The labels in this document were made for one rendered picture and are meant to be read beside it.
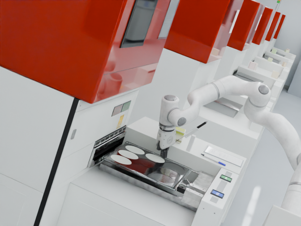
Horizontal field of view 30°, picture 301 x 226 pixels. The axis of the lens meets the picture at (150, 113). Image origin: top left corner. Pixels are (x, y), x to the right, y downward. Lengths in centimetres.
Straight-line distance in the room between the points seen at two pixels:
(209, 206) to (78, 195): 55
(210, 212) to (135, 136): 76
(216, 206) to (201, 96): 65
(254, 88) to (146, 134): 60
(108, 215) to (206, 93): 79
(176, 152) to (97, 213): 66
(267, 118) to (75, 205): 103
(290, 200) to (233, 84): 64
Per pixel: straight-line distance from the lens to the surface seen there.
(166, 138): 275
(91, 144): 245
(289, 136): 276
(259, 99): 275
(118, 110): 263
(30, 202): 228
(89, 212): 241
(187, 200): 252
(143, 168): 261
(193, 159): 286
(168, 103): 265
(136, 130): 291
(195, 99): 270
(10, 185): 230
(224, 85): 280
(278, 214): 248
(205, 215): 233
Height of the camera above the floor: 175
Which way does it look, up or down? 13 degrees down
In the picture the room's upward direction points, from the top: 20 degrees clockwise
